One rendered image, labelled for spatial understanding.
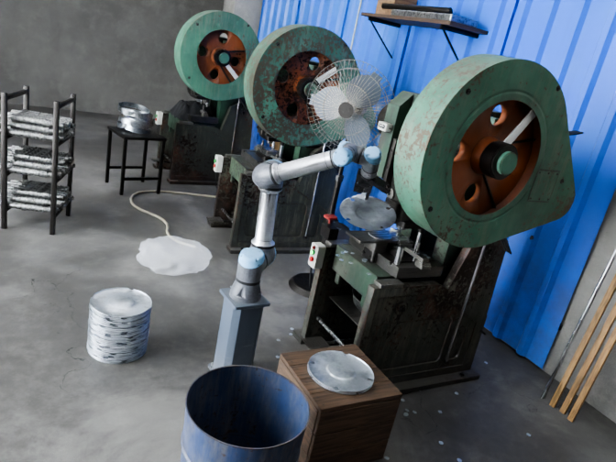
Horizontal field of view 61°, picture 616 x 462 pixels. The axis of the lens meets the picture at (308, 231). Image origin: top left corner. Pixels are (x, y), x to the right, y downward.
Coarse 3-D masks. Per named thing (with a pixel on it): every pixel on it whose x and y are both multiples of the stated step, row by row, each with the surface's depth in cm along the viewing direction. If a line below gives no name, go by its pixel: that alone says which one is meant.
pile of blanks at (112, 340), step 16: (96, 320) 251; (112, 320) 250; (128, 320) 251; (144, 320) 260; (96, 336) 254; (112, 336) 252; (128, 336) 255; (144, 336) 264; (96, 352) 256; (112, 352) 255; (128, 352) 260; (144, 352) 271
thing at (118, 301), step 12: (120, 288) 274; (96, 300) 259; (108, 300) 261; (120, 300) 262; (132, 300) 265; (144, 300) 268; (108, 312) 251; (120, 312) 253; (132, 312) 256; (144, 312) 257
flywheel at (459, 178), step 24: (480, 120) 220; (504, 120) 227; (528, 120) 226; (480, 144) 224; (504, 144) 218; (528, 144) 240; (456, 168) 225; (480, 168) 224; (504, 168) 218; (528, 168) 244; (456, 192) 231; (480, 192) 238; (504, 192) 245
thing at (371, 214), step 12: (348, 204) 264; (360, 204) 262; (372, 204) 259; (384, 204) 257; (348, 216) 273; (360, 216) 272; (372, 216) 269; (384, 216) 265; (372, 228) 277; (384, 228) 274
